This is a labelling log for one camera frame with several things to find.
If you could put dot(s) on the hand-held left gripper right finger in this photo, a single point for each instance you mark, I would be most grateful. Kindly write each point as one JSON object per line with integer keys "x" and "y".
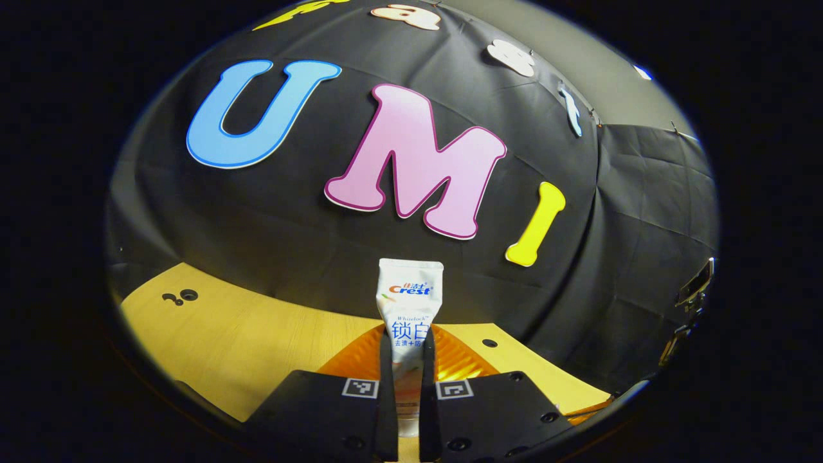
{"x": 488, "y": 418}

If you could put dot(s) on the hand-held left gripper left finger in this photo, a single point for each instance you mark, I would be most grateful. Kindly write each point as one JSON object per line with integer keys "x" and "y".
{"x": 321, "y": 418}

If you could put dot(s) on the white toothpaste tube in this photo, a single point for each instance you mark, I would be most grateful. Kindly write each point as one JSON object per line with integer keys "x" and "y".
{"x": 410, "y": 302}

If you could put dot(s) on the wooden desktop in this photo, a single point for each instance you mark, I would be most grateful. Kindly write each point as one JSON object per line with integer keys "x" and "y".
{"x": 244, "y": 334}

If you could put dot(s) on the black backdrop cloth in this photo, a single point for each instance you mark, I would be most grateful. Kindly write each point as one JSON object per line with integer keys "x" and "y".
{"x": 308, "y": 231}

